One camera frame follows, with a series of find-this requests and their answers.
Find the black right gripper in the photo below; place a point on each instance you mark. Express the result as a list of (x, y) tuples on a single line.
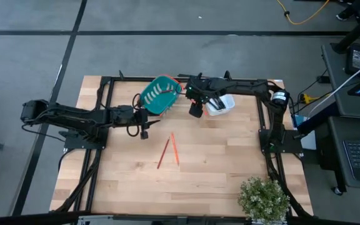
[(205, 89)]

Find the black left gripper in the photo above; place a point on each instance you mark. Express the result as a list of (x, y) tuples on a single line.
[(142, 123)]

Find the teal basket with orange rim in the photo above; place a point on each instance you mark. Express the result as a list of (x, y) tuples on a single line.
[(155, 103)]

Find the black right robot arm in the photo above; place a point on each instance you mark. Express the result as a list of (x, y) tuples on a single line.
[(252, 87)]

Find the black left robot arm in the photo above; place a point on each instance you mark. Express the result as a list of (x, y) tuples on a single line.
[(73, 115)]

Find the white plastic bin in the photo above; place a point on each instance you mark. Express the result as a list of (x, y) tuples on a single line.
[(230, 101)]

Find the yellow power plug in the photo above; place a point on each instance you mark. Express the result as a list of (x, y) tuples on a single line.
[(306, 98)]

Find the small green potted plant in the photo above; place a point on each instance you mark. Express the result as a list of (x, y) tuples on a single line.
[(262, 200)]

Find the dark grey desk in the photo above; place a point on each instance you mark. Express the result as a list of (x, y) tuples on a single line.
[(339, 106)]

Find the black box device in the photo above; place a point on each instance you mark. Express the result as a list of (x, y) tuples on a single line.
[(358, 59)]

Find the black rig crossbar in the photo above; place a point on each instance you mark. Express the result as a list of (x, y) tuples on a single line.
[(27, 218)]

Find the person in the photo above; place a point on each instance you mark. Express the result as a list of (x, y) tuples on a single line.
[(344, 15)]

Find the black stand leg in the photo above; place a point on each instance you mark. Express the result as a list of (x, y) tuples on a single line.
[(355, 32)]

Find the black metal table frame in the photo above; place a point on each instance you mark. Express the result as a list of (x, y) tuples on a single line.
[(127, 79)]

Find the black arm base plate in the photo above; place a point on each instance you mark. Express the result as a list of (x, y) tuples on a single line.
[(292, 149), (73, 144)]

